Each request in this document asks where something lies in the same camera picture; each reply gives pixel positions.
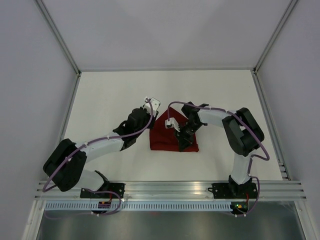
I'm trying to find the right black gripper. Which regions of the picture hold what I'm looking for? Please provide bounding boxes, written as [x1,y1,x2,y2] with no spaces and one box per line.
[174,122,204,153]

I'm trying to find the dark red cloth napkin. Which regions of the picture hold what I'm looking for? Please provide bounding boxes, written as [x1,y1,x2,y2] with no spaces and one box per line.
[149,107,199,153]

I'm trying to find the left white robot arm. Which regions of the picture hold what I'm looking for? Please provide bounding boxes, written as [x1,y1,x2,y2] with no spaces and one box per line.
[42,103,159,198]

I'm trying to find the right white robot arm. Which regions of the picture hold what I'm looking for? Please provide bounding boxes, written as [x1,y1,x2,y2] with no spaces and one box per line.
[166,102,265,199]

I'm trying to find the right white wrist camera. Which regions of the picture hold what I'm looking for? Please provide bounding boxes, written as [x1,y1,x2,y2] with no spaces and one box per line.
[164,117,181,132]

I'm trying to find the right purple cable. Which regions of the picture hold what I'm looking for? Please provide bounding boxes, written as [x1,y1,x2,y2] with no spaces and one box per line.
[166,100,270,162]

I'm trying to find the purple cable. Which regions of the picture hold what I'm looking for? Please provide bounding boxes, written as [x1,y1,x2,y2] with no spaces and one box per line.
[166,100,270,162]
[42,98,155,193]

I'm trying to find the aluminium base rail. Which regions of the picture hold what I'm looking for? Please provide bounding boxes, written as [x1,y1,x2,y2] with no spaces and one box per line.
[32,180,307,202]

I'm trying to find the left aluminium frame post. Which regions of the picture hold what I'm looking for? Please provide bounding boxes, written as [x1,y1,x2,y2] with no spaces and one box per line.
[34,0,82,76]

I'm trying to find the aluminium frame post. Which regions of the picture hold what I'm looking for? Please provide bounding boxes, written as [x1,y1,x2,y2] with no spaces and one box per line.
[34,0,82,76]
[251,0,299,75]

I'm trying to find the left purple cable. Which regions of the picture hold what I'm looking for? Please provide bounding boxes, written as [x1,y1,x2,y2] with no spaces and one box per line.
[42,98,155,193]

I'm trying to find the white slotted cable duct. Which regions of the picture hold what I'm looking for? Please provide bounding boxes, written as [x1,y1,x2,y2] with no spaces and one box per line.
[44,200,232,212]

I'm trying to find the right aluminium frame post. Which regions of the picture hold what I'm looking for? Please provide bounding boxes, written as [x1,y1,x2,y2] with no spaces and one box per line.
[251,0,299,75]

